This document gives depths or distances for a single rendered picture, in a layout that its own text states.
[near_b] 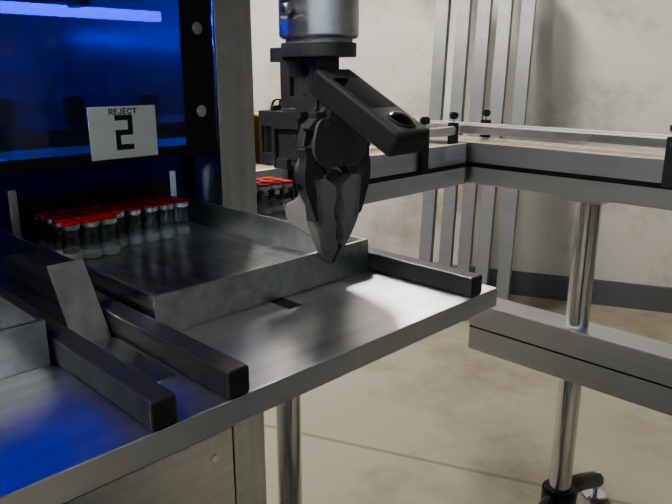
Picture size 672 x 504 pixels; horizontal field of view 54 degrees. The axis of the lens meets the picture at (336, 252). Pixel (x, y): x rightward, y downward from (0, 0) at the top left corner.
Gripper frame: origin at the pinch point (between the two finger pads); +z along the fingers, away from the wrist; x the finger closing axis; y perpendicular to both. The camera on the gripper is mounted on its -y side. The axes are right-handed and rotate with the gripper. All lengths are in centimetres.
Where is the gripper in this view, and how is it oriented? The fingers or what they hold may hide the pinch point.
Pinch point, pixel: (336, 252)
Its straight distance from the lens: 65.7
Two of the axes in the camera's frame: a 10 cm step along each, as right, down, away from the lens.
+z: 0.1, 9.7, 2.6
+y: -7.1, -1.8, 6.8
